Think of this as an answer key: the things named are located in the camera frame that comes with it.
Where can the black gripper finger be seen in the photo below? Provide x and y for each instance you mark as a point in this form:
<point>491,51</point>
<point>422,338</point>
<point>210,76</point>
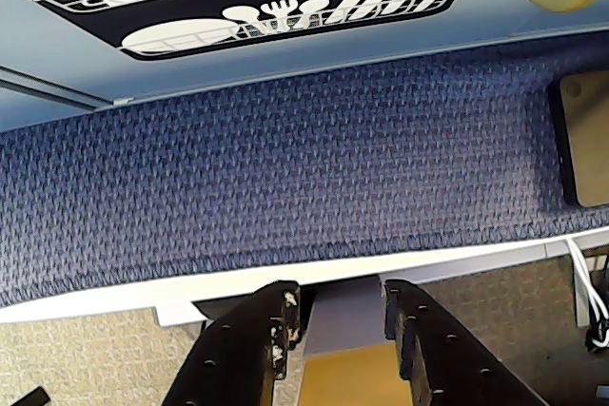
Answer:
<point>447,358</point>
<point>228,358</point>

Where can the yellow wooden box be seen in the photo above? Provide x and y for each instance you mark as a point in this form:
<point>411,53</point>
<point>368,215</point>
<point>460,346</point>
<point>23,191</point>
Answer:
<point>347,380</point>

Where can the blue woven carpet mat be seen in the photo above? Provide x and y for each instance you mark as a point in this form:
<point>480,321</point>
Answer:
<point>295,173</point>

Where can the black flat object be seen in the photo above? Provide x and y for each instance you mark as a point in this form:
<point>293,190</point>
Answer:
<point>24,399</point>

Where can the wooden board with black edge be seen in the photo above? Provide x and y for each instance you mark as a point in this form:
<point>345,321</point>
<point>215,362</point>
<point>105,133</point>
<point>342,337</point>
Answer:
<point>587,140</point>

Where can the white table frame rail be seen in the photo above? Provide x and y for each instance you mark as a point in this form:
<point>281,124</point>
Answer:
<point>143,303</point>

